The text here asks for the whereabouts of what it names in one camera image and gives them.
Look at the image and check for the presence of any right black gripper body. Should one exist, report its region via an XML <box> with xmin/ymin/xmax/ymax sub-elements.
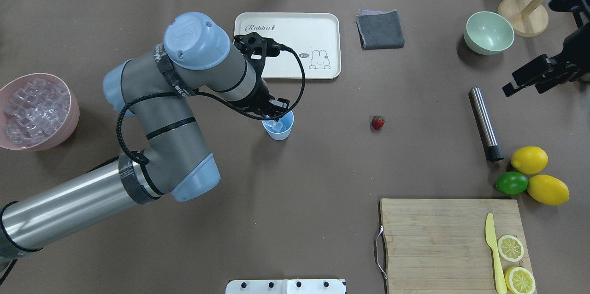
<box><xmin>546</xmin><ymin>23</ymin><xmax>590</xmax><ymax>91</ymax></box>

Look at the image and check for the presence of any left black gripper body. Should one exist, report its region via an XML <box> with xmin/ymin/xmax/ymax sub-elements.
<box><xmin>251</xmin><ymin>80</ymin><xmax>289</xmax><ymax>117</ymax></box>

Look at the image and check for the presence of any clear ice cube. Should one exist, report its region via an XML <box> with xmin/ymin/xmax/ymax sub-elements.
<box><xmin>270</xmin><ymin>120</ymin><xmax>283</xmax><ymax>133</ymax></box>

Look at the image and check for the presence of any light blue cup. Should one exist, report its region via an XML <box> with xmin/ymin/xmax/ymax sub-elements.
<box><xmin>262</xmin><ymin>111</ymin><xmax>294</xmax><ymax>141</ymax></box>

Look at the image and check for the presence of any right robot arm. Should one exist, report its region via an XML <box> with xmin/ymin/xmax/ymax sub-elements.
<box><xmin>502</xmin><ymin>0</ymin><xmax>590</xmax><ymax>97</ymax></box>

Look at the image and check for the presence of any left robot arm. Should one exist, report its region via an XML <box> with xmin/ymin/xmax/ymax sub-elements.
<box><xmin>1</xmin><ymin>12</ymin><xmax>295</xmax><ymax>268</ymax></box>

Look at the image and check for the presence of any pile of ice cubes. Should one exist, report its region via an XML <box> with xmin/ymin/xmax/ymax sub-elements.
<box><xmin>2</xmin><ymin>77</ymin><xmax>72</xmax><ymax>148</ymax></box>

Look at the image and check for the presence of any wooden mug tree stand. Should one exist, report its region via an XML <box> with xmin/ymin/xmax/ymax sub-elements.
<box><xmin>497</xmin><ymin>0</ymin><xmax>590</xmax><ymax>38</ymax></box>

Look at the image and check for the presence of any mint green bowl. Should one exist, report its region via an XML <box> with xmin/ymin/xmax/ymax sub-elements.
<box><xmin>463</xmin><ymin>11</ymin><xmax>515</xmax><ymax>55</ymax></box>

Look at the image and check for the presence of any cream rabbit tray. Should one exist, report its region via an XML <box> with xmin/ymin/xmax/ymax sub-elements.
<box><xmin>234</xmin><ymin>12</ymin><xmax>342</xmax><ymax>80</ymax></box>

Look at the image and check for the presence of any red strawberry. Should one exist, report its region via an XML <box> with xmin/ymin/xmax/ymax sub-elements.
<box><xmin>371</xmin><ymin>116</ymin><xmax>385</xmax><ymax>131</ymax></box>

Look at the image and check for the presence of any yellow lemon upper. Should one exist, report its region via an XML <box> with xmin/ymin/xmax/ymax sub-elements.
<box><xmin>510</xmin><ymin>146</ymin><xmax>549</xmax><ymax>175</ymax></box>

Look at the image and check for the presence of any yellow lemon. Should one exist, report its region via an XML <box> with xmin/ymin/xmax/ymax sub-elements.
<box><xmin>510</xmin><ymin>146</ymin><xmax>549</xmax><ymax>175</ymax></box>
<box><xmin>527</xmin><ymin>175</ymin><xmax>569</xmax><ymax>206</ymax></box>

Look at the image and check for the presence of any steel muddler black tip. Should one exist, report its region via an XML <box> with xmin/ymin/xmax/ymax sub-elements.
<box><xmin>468</xmin><ymin>87</ymin><xmax>504</xmax><ymax>162</ymax></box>

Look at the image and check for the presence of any green lime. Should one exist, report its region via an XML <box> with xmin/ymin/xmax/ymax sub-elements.
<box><xmin>495</xmin><ymin>171</ymin><xmax>529</xmax><ymax>195</ymax></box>

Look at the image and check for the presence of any grey folded cloth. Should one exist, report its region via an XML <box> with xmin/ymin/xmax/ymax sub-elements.
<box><xmin>355</xmin><ymin>9</ymin><xmax>405</xmax><ymax>50</ymax></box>

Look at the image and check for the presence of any yellow lemon lower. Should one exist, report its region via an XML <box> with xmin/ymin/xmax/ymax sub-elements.
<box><xmin>527</xmin><ymin>175</ymin><xmax>569</xmax><ymax>206</ymax></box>

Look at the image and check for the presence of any lemon slice upper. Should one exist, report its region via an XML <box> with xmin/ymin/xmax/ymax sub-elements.
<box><xmin>497</xmin><ymin>235</ymin><xmax>525</xmax><ymax>262</ymax></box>

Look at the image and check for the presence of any lemon slice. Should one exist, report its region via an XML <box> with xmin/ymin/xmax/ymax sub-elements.
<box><xmin>504</xmin><ymin>266</ymin><xmax>537</xmax><ymax>294</ymax></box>
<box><xmin>497</xmin><ymin>235</ymin><xmax>525</xmax><ymax>262</ymax></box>

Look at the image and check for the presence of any wooden cutting board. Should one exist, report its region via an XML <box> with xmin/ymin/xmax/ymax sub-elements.
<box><xmin>377</xmin><ymin>198</ymin><xmax>532</xmax><ymax>294</ymax></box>

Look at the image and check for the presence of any lemon slice lower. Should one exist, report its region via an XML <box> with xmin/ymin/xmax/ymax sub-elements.
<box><xmin>504</xmin><ymin>266</ymin><xmax>537</xmax><ymax>294</ymax></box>

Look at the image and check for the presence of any pink bowl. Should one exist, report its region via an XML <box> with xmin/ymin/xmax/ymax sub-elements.
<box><xmin>1</xmin><ymin>73</ymin><xmax>80</xmax><ymax>151</ymax></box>

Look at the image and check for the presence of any yellow plastic knife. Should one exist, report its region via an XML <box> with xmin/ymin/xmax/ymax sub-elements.
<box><xmin>484</xmin><ymin>213</ymin><xmax>507</xmax><ymax>294</ymax></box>

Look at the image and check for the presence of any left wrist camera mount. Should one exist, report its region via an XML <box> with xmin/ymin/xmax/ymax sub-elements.
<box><xmin>233</xmin><ymin>32</ymin><xmax>290</xmax><ymax>78</ymax></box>

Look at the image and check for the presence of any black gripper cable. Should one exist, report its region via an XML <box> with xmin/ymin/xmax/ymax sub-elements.
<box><xmin>116</xmin><ymin>43</ymin><xmax>307</xmax><ymax>165</ymax></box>

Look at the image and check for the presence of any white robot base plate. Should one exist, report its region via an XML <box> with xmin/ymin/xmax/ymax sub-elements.
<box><xmin>225</xmin><ymin>279</ymin><xmax>347</xmax><ymax>294</ymax></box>

